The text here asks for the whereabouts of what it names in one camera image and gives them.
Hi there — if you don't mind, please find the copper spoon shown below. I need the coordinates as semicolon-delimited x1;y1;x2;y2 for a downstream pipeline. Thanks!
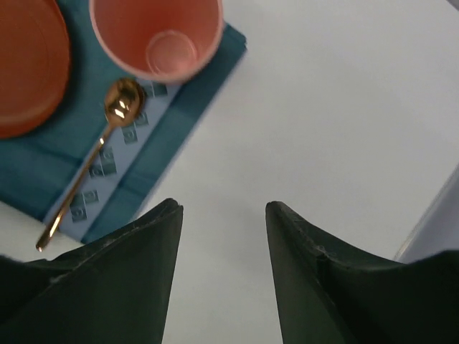
35;77;145;252

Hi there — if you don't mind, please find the pink plastic cup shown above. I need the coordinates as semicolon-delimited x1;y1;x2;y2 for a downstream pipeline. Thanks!
88;0;224;84

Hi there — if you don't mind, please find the blue patterned placemat cloth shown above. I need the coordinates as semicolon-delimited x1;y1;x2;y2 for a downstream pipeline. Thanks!
1;1;247;244

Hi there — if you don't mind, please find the red round plate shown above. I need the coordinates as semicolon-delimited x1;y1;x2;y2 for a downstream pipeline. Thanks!
1;1;71;138

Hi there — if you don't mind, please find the aluminium table edge rail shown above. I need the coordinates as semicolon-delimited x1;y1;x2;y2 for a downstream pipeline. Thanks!
394;169;458;263

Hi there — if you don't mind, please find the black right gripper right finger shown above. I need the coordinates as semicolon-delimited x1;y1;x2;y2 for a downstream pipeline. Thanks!
265;201;458;343

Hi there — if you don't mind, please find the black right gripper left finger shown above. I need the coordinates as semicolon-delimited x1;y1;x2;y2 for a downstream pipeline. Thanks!
1;199;184;343

